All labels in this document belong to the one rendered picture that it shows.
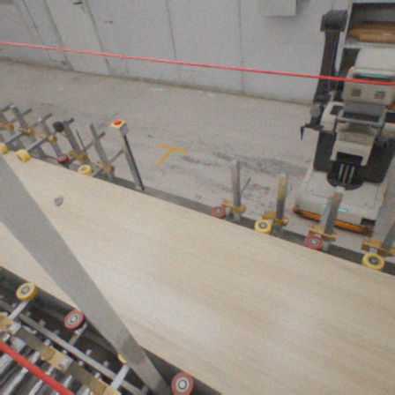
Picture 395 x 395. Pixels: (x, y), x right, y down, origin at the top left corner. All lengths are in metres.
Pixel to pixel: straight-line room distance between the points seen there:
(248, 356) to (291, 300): 0.29
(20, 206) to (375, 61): 1.85
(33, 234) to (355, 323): 1.17
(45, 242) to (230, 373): 0.88
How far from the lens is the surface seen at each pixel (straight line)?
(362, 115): 2.17
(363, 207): 2.66
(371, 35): 3.55
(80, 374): 1.23
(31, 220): 0.58
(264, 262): 1.47
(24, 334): 1.41
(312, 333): 1.35
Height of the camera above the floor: 2.14
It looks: 46 degrees down
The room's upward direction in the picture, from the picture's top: 10 degrees counter-clockwise
